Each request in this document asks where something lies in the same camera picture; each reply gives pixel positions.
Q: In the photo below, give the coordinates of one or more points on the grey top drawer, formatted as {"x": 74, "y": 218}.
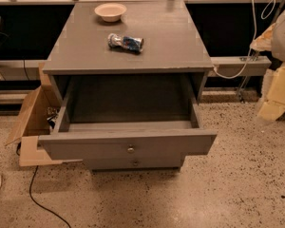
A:
{"x": 102, "y": 115}

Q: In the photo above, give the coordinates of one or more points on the grey drawer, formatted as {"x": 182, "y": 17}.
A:
{"x": 126, "y": 163}
{"x": 102, "y": 115}

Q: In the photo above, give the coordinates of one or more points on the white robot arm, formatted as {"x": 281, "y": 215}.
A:
{"x": 283, "y": 35}

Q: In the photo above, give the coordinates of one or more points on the white bowl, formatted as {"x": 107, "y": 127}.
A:
{"x": 110, "y": 12}

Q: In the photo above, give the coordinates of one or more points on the crushed blue silver can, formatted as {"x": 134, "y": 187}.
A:
{"x": 125, "y": 42}

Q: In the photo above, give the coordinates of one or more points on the grey lower drawer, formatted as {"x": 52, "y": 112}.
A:
{"x": 126, "y": 163}

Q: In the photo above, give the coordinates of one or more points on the grey wooden cabinet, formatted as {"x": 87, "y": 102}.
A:
{"x": 172, "y": 46}

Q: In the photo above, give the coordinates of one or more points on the yellow foam padding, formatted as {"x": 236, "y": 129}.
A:
{"x": 271, "y": 105}

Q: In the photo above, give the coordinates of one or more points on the brown cardboard box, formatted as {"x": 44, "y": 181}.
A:
{"x": 32, "y": 122}

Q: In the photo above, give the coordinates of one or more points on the round metal top knob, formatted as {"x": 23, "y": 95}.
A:
{"x": 130, "y": 149}

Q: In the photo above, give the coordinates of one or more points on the metal pole stand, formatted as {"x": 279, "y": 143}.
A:
{"x": 249, "y": 58}

